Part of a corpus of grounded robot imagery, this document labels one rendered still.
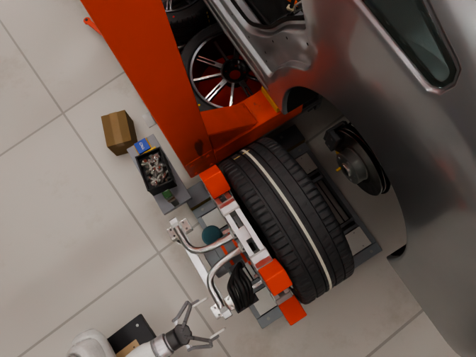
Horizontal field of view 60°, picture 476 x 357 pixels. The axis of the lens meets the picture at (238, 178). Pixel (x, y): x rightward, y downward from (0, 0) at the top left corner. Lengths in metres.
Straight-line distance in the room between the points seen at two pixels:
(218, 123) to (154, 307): 1.24
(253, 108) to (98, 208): 1.27
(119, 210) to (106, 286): 0.47
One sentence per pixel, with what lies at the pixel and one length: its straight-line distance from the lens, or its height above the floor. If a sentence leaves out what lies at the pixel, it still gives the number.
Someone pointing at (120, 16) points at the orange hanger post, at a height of 1.76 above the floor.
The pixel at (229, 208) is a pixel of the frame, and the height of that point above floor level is 1.12.
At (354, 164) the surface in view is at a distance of 1.72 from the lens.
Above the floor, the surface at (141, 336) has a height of 0.30.
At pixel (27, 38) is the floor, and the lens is 3.54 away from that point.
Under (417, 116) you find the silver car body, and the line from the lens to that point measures 1.06.
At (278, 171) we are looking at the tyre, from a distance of 1.42.
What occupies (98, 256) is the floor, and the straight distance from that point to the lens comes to 2.73.
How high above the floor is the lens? 2.52
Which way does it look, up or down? 74 degrees down
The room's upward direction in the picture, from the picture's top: 12 degrees counter-clockwise
